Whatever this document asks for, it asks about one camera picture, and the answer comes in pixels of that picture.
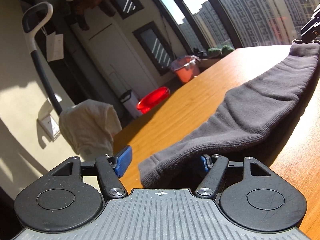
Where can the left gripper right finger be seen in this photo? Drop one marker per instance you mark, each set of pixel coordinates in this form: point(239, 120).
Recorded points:
point(216, 166)

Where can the white wall socket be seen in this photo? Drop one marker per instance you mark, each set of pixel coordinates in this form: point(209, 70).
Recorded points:
point(50, 126)

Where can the green moss plant right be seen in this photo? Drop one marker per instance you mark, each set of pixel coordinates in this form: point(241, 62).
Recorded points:
point(226, 49)

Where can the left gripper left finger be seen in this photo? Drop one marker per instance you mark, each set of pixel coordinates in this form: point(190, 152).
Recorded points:
point(110, 170)

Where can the red plastic basin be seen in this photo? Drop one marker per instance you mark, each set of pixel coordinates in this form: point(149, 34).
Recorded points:
point(153, 99)

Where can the white paper tag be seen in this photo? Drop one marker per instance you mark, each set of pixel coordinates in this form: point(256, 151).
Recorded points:
point(54, 47)

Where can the orange plastic bucket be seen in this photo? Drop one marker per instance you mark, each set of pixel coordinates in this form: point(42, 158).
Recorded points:
point(186, 68)

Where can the black and white mop handle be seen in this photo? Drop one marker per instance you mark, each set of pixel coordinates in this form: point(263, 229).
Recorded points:
point(32, 21)

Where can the green moss plant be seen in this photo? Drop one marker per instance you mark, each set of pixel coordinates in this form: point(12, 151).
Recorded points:
point(214, 53)
point(226, 49)

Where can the cream cloth on mop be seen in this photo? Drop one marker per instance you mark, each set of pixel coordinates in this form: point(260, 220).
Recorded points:
point(90, 127)

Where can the green moss plant left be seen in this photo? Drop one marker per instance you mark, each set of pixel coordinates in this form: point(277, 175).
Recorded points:
point(214, 53)

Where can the white trash bin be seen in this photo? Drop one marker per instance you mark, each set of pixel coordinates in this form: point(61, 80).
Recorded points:
point(130, 102)

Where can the dark grey knit pants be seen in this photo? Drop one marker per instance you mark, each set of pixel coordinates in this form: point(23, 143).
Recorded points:
point(245, 118)

